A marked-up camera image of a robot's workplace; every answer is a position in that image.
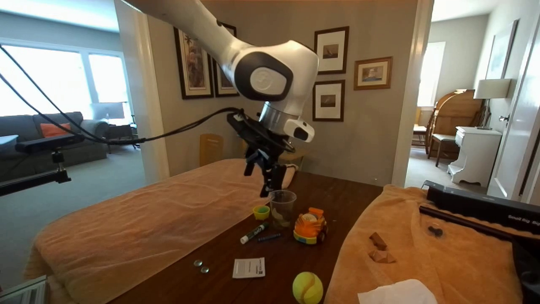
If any upper framed picture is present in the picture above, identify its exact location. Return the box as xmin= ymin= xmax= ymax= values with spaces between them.
xmin=314 ymin=28 xmax=350 ymax=75

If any flat brown wooden piece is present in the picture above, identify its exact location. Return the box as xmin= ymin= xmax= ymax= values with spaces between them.
xmin=370 ymin=251 xmax=397 ymax=264

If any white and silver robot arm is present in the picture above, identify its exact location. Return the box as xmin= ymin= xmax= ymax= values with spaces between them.
xmin=125 ymin=0 xmax=319 ymax=198

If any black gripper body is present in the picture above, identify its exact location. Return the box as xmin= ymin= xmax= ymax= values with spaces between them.
xmin=245 ymin=147 xmax=287 ymax=190

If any black pen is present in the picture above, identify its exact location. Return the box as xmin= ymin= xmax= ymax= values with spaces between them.
xmin=257 ymin=234 xmax=284 ymax=244

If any clear plastic cup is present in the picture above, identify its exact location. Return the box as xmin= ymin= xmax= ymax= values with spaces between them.
xmin=270 ymin=190 xmax=297 ymax=229

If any large framed picture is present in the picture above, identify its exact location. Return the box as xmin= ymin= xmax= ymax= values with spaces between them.
xmin=174 ymin=29 xmax=213 ymax=100

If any orange toy truck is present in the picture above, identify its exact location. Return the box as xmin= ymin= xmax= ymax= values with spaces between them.
xmin=294 ymin=208 xmax=328 ymax=245

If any lower framed picture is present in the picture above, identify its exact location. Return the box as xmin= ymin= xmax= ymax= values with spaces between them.
xmin=312 ymin=80 xmax=345 ymax=122

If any small dark block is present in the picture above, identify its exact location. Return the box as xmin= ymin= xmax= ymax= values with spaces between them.
xmin=429 ymin=227 xmax=442 ymax=237

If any wooden framed picture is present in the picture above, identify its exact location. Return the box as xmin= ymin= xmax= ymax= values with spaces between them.
xmin=355 ymin=56 xmax=393 ymax=90

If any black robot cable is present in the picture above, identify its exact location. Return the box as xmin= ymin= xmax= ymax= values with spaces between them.
xmin=0 ymin=44 xmax=243 ymax=147

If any orange towel near window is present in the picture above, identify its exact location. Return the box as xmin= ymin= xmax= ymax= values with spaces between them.
xmin=26 ymin=159 xmax=267 ymax=304

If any brown wooden block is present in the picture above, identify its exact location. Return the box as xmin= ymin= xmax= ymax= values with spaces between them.
xmin=370 ymin=234 xmax=387 ymax=251

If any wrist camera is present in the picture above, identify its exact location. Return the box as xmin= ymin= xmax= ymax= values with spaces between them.
xmin=226 ymin=110 xmax=294 ymax=154

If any yellow tennis ball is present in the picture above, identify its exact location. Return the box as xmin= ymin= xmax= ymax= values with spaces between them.
xmin=292 ymin=272 xmax=324 ymax=304

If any green and white marker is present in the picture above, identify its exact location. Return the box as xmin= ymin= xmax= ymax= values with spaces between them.
xmin=240 ymin=223 xmax=267 ymax=245

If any white door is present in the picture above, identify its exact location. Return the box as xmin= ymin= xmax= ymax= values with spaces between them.
xmin=488 ymin=31 xmax=540 ymax=202

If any wicker chair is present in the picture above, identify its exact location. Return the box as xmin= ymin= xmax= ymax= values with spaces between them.
xmin=426 ymin=90 xmax=485 ymax=159

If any grey sofa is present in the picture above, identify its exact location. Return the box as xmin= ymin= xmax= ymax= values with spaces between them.
xmin=0 ymin=112 xmax=108 ymax=183

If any small yellow-green cup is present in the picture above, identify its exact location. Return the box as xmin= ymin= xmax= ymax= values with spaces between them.
xmin=253 ymin=205 xmax=270 ymax=222

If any white table lamp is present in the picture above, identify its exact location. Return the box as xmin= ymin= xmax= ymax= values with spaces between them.
xmin=474 ymin=80 xmax=512 ymax=100

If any orange towel near door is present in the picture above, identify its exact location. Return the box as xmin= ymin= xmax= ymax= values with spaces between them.
xmin=326 ymin=186 xmax=523 ymax=304

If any white cabinet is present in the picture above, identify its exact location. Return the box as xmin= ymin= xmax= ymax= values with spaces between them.
xmin=449 ymin=127 xmax=501 ymax=188

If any white tissue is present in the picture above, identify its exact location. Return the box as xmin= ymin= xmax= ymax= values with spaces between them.
xmin=358 ymin=279 xmax=437 ymax=304

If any black long case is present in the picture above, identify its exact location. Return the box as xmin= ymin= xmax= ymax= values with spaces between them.
xmin=424 ymin=181 xmax=540 ymax=235

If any black camera on mount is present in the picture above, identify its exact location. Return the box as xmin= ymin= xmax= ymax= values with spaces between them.
xmin=0 ymin=136 xmax=83 ymax=196

